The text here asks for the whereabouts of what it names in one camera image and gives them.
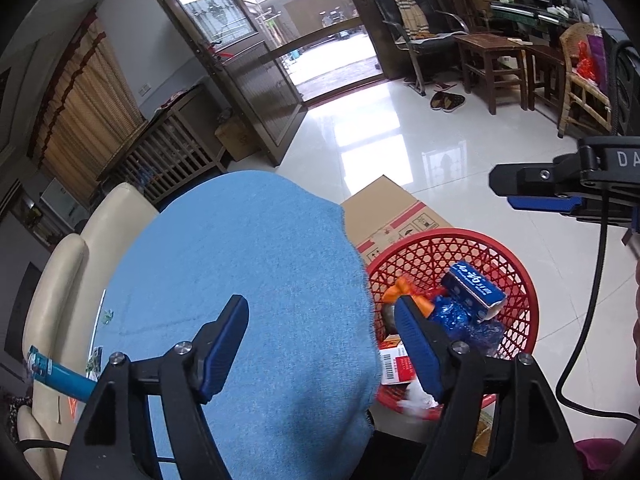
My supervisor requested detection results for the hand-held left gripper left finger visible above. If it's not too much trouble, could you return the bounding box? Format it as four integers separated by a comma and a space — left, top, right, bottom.
60, 294, 249, 480

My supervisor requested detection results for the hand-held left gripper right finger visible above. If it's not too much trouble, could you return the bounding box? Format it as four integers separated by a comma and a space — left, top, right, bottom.
394, 295, 583, 480

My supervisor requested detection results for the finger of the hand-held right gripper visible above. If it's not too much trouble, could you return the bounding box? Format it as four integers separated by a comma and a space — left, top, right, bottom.
489, 156, 583, 197
507, 194, 588, 220

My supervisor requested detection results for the red and white box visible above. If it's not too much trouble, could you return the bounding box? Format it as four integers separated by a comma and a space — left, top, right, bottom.
378, 347, 416, 386

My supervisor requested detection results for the white plastic bag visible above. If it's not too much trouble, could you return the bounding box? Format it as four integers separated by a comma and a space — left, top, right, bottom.
397, 380, 441, 417

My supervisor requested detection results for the blue plastic bag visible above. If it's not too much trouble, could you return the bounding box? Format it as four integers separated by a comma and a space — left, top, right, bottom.
430, 295, 506, 356

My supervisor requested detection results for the orange packets bundle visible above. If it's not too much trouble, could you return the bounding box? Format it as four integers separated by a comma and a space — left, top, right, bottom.
384, 277, 436, 318

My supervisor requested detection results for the blue toothpaste box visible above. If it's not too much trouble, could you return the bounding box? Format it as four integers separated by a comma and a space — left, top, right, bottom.
444, 261, 506, 322

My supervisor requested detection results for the red plastic basket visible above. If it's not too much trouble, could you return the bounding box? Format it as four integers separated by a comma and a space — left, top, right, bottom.
362, 228, 541, 422

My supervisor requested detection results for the wicker chair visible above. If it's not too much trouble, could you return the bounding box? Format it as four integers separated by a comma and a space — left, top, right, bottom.
557, 22, 616, 138

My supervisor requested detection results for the blue tablecloth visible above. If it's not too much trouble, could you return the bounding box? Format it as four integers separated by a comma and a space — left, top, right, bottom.
97, 170, 381, 480

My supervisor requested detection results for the small red plastic bag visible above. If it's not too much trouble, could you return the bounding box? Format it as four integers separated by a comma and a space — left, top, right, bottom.
575, 42, 598, 83

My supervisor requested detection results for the dark wooden stool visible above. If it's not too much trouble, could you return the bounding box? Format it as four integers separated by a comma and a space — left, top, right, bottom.
525, 45, 568, 126

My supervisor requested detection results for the purple bag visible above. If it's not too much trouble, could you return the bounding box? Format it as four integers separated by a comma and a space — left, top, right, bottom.
587, 35, 608, 86

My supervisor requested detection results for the large cardboard box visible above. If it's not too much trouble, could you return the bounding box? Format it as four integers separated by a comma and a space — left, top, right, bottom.
340, 175, 455, 266

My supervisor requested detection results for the cluttered desk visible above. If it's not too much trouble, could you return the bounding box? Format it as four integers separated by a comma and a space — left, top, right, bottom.
490, 0, 606, 36

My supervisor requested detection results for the teal thermos bottle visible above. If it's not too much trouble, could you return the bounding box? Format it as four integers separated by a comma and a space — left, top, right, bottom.
27, 345, 98, 397

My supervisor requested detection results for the black metal chair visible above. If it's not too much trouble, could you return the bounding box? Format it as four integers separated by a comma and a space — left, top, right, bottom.
372, 0, 481, 96

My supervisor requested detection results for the cream leather sofa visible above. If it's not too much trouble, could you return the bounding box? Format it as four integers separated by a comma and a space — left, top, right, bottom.
5, 182, 161, 480

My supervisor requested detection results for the wooden slatted cabinet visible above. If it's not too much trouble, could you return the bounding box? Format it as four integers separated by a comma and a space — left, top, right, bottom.
97, 82, 231, 206

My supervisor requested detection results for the black television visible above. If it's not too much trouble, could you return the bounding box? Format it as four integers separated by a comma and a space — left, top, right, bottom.
9, 260, 43, 358

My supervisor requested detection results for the maroon clothing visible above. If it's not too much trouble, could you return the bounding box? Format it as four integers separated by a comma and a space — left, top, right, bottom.
575, 439, 628, 480

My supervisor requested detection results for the striped cloth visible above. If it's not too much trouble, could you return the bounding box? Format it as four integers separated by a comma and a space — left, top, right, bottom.
389, 0, 430, 41

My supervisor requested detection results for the small cardboard box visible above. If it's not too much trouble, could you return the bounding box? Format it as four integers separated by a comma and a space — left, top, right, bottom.
215, 117, 261, 161

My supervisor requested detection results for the black polka dot scarf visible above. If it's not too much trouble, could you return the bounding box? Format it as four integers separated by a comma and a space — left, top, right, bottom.
0, 392, 33, 441

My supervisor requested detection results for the white standing air conditioner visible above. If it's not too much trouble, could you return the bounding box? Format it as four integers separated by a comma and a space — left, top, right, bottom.
40, 180, 83, 221

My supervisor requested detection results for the wooden glass door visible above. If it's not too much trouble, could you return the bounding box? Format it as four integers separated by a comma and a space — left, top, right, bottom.
132, 0, 308, 166

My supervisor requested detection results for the tan curtain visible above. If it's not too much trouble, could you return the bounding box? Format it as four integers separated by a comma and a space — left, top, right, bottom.
27, 7, 148, 198

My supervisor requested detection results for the thick black cable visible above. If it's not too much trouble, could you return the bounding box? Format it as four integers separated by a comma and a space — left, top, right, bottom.
556, 207, 640, 421

